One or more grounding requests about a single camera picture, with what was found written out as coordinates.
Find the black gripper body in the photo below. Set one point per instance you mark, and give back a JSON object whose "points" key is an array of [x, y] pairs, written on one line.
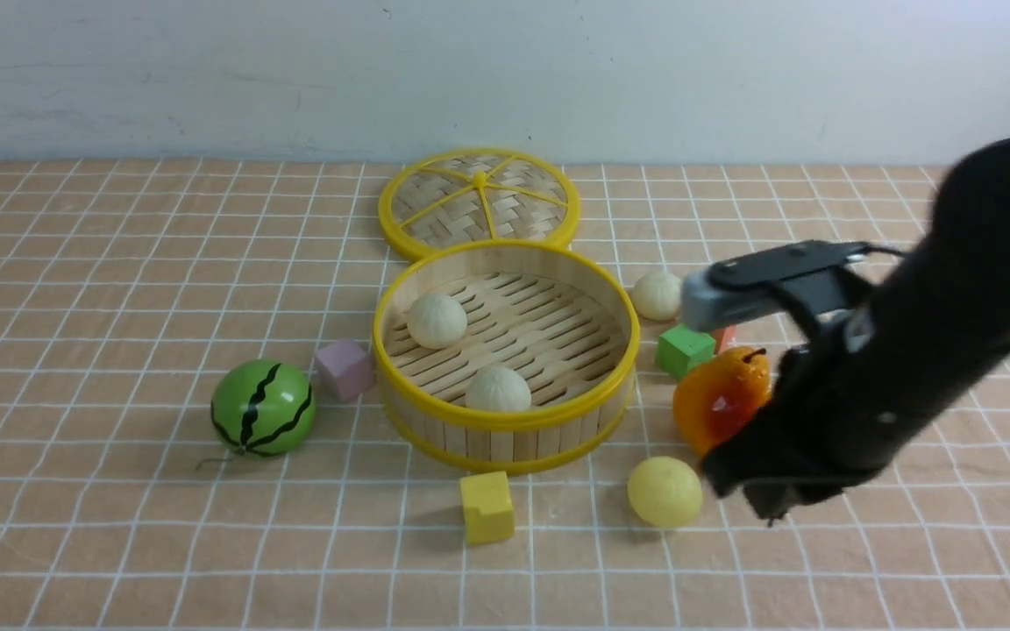
{"points": [[812, 433]]}

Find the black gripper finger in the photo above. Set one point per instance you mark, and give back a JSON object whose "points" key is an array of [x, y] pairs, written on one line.
{"points": [[773, 503]]}

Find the yellow bun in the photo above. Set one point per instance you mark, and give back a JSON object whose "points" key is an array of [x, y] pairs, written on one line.
{"points": [[665, 492]]}

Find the white bun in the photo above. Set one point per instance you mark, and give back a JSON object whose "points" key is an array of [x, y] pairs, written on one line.
{"points": [[436, 321], [498, 388], [657, 295]]}

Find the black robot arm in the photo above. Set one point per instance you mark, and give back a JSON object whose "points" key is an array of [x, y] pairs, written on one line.
{"points": [[881, 361]]}

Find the bamboo steamer tray yellow rim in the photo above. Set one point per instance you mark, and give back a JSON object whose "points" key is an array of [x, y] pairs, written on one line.
{"points": [[559, 320]]}

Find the woven bamboo steamer lid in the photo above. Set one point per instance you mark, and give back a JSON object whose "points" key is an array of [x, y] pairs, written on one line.
{"points": [[477, 194]]}

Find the orange toy pear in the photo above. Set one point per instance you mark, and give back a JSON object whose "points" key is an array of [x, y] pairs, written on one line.
{"points": [[716, 399]]}

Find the coral wooden cube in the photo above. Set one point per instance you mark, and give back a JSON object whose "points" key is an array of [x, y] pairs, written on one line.
{"points": [[723, 338]]}

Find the green wooden cube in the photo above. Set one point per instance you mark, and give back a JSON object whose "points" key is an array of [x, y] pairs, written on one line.
{"points": [[680, 350]]}

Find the yellow wooden block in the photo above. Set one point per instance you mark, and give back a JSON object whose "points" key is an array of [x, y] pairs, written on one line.
{"points": [[487, 508]]}

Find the pink wooden cube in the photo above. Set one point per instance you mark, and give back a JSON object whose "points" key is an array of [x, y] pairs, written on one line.
{"points": [[345, 369]]}

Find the green toy watermelon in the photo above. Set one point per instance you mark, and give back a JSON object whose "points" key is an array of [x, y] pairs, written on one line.
{"points": [[263, 408]]}

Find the checkered orange tablecloth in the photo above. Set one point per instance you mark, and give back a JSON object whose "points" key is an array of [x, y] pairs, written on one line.
{"points": [[127, 288]]}

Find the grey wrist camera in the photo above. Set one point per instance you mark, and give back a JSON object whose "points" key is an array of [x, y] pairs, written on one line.
{"points": [[805, 280]]}

